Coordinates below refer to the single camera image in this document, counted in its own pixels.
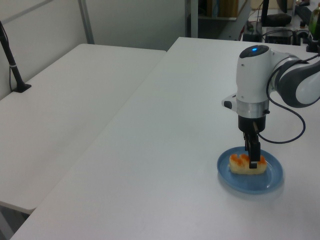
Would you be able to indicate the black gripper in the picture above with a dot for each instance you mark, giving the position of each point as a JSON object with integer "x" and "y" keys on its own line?
{"x": 250, "y": 123}

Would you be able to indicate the bread with orange topping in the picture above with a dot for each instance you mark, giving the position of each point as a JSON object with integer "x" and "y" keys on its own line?
{"x": 240, "y": 167}

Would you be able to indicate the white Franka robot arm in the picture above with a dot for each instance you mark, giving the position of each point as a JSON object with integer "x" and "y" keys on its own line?
{"x": 250, "y": 80}

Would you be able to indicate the blue round plate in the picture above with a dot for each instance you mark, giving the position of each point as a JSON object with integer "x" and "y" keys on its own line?
{"x": 250, "y": 185}

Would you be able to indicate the small black power box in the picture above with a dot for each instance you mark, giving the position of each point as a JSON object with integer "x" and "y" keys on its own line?
{"x": 251, "y": 37}

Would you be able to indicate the black electronic device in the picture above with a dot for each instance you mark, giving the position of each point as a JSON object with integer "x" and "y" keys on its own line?
{"x": 277, "y": 38}

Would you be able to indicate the dark padded pouch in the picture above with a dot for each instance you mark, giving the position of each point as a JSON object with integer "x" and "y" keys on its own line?
{"x": 278, "y": 20}

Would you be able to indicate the brown wooden board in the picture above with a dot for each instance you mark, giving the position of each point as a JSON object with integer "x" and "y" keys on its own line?
{"x": 225, "y": 7}

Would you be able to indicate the green bottle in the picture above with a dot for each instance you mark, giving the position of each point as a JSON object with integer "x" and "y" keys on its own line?
{"x": 315, "y": 20}

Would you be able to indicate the white laminate side table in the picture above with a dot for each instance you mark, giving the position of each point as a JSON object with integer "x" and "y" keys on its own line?
{"x": 62, "y": 100}

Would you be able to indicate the black pole with base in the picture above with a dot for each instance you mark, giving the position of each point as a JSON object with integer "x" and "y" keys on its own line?
{"x": 12, "y": 67}

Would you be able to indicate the black clamp mount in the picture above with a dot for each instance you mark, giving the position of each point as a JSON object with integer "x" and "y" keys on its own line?
{"x": 312, "y": 46}

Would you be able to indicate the black monitor stand post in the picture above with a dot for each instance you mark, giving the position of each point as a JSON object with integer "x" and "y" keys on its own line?
{"x": 265, "y": 10}

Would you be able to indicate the grey metal partition post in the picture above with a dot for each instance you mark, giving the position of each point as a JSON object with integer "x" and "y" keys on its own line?
{"x": 193, "y": 17}
{"x": 87, "y": 22}

